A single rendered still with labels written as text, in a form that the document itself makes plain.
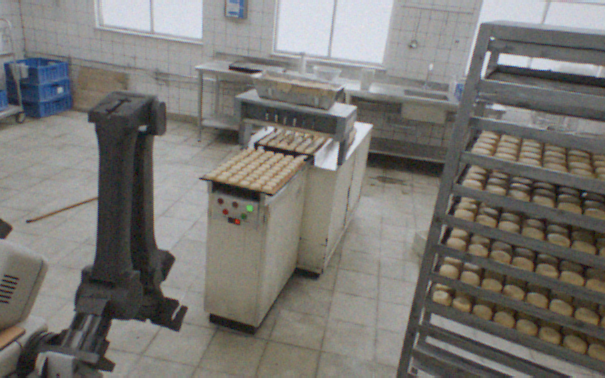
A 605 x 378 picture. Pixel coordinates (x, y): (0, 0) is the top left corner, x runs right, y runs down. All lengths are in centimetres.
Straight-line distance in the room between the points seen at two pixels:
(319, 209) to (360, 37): 344
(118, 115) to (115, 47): 613
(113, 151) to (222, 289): 191
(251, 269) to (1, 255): 178
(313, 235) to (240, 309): 74
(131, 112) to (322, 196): 225
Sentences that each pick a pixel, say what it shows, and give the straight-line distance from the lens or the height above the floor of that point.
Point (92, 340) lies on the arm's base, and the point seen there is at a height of 122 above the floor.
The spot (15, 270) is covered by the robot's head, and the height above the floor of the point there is 133.
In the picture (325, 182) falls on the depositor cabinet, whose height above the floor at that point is 74.
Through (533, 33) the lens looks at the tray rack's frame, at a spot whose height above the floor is 181.
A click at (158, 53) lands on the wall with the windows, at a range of 680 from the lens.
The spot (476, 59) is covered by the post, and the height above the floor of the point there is 174.
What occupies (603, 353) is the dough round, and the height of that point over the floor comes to 106.
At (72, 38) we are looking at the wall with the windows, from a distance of 735.
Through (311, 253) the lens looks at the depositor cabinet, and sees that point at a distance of 328.
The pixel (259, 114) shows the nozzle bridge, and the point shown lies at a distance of 316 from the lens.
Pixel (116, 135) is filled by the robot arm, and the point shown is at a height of 157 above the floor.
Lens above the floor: 186
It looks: 22 degrees down
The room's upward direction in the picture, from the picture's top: 7 degrees clockwise
